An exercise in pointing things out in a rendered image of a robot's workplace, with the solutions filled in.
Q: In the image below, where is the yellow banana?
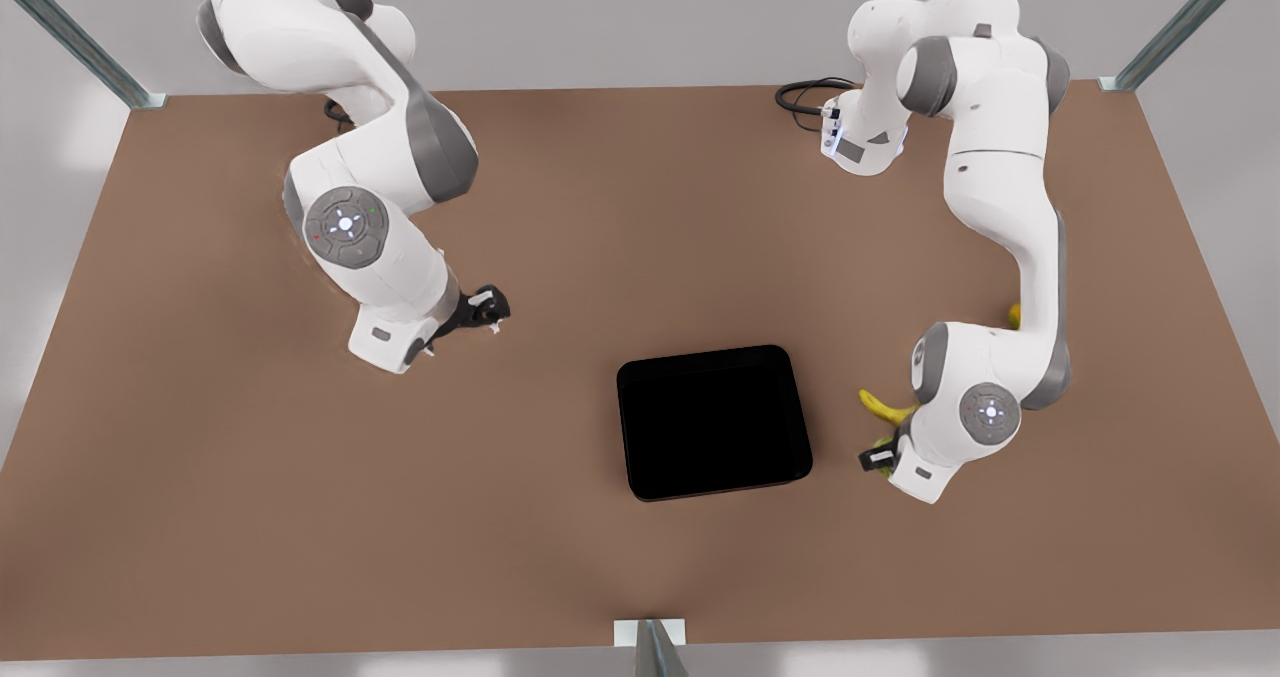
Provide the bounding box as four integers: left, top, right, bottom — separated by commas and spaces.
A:
859, 389, 917, 428

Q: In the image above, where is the black square tray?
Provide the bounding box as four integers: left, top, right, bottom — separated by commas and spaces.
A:
616, 344, 814, 503

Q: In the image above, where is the silver frame post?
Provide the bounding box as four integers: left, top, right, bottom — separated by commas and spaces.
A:
0, 0, 167, 110
1097, 0, 1271, 93
613, 618, 689, 677

